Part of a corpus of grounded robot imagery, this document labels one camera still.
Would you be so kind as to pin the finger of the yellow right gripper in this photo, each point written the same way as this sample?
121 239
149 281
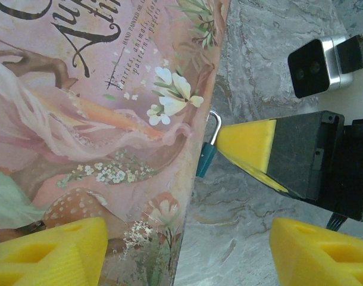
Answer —
250 143
263 177

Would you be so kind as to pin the pink illustrated fairy book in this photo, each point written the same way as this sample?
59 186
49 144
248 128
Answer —
95 125

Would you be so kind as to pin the small teal padlock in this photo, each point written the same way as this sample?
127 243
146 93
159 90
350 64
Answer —
206 158

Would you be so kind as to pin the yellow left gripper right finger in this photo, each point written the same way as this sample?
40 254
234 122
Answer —
321 259

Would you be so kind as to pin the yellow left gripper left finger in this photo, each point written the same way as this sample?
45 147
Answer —
44 259

